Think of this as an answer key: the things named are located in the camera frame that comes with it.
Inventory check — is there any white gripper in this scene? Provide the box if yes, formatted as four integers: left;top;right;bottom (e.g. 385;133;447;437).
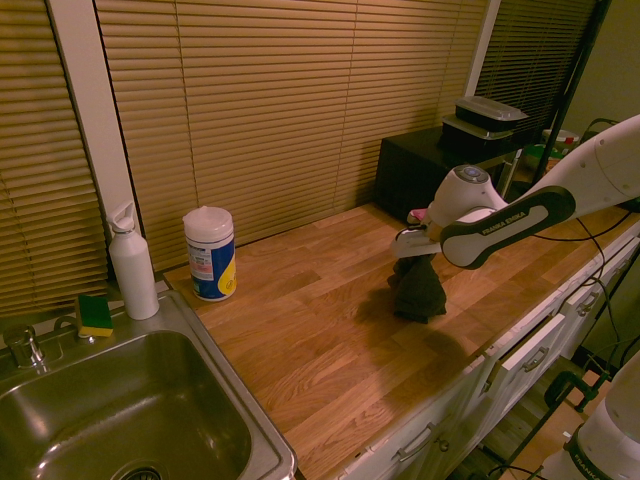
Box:
389;228;444;262

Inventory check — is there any dark towel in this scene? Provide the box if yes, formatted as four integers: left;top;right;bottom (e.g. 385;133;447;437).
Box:
386;253;448;326

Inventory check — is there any black box appliance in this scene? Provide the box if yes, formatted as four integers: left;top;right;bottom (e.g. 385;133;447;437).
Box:
375;128;521;224

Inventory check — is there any black plastic container clear lid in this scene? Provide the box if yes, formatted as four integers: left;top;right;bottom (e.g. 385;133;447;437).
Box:
453;95;530;132
437;113;515;155

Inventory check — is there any white kitchen cabinet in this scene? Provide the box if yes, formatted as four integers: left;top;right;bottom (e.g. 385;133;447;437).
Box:
343;207;640;480

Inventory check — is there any white bowl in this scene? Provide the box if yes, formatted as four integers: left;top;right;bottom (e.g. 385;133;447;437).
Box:
541;128;582;147

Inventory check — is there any wide beige window blind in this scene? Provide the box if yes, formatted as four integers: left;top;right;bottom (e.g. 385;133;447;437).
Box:
93;0;490;274

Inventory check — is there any white wipes canister blue label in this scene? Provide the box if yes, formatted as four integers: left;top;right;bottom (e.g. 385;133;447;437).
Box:
182;205;239;303

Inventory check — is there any black table clamp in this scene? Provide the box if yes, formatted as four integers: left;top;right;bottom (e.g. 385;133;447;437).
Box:
543;370;609;414

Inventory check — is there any dark beige window blind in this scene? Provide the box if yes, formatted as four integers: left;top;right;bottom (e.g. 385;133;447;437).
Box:
473;0;601;147

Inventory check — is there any black tripod pole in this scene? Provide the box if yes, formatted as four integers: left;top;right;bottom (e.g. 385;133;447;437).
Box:
528;0;612;186

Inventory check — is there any white water bottle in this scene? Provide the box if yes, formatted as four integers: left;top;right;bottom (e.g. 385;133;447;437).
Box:
107;200;161;321

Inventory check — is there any stainless steel sink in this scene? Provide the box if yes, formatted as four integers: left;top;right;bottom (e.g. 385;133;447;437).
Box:
0;288;298;480

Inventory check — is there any yellow green sponge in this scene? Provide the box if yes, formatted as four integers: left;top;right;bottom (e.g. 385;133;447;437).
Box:
74;294;114;340

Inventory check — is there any narrow beige window blind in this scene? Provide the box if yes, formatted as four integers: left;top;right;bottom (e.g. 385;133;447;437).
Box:
0;0;110;318

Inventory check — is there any black cable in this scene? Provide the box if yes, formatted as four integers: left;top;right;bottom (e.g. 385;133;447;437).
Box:
534;209;640;386

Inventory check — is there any black wire frame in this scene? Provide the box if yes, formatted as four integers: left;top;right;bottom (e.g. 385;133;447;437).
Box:
579;117;621;144

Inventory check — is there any chrome faucet handle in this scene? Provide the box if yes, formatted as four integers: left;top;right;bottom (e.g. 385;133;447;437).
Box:
2;323;52;372

